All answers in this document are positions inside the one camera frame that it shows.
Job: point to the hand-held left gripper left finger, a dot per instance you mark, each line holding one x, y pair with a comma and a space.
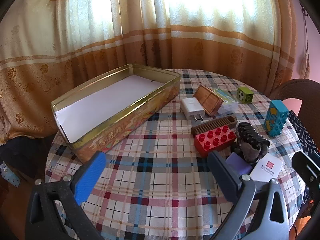
91, 177

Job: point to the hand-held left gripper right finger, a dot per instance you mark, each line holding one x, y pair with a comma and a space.
221, 175

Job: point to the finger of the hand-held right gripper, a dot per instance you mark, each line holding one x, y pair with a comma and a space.
306, 166

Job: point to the small purple box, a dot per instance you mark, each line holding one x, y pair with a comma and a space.
240, 164

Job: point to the red toy brick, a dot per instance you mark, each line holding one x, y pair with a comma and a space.
212, 142

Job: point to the brown wooden comb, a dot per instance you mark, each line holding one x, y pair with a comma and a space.
215, 125

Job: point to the teal toy block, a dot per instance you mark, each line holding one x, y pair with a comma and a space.
275, 120

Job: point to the gold rectangular tin box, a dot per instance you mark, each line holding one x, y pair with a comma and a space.
120, 127

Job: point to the green and white plastic packet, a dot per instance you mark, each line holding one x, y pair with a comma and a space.
228, 103

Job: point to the white charger plug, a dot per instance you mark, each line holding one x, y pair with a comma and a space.
190, 107

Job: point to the brown carved wooden box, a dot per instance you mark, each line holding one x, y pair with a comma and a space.
207, 100

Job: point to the green cube toy block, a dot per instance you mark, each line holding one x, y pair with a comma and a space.
245, 96

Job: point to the dark feather print cushion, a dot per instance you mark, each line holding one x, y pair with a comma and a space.
303, 132

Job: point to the dark cloth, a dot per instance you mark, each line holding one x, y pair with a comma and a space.
22, 155

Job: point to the white paper liner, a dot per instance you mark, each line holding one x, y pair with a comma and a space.
105, 105

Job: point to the pale blue patterned pack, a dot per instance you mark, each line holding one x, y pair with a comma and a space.
10, 177

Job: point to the brown wicker chair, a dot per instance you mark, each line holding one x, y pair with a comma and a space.
295, 85

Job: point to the curtain tieback tassel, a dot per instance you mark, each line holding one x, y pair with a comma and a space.
305, 65

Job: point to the orange and cream curtain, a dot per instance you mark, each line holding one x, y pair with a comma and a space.
125, 30

